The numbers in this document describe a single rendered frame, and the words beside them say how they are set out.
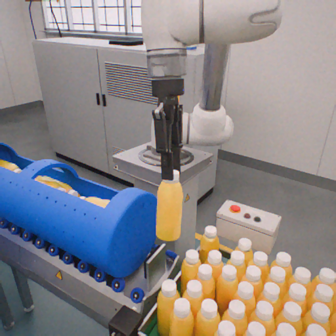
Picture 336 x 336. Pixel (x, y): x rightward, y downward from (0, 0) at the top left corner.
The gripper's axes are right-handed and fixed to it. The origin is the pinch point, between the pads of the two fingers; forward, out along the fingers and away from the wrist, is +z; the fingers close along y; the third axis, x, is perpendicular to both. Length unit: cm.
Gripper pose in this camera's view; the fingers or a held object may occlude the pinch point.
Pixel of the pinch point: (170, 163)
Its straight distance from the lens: 74.3
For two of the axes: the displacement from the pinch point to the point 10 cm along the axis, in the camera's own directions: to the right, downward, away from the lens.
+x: 9.1, 0.8, -4.0
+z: 0.4, 9.6, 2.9
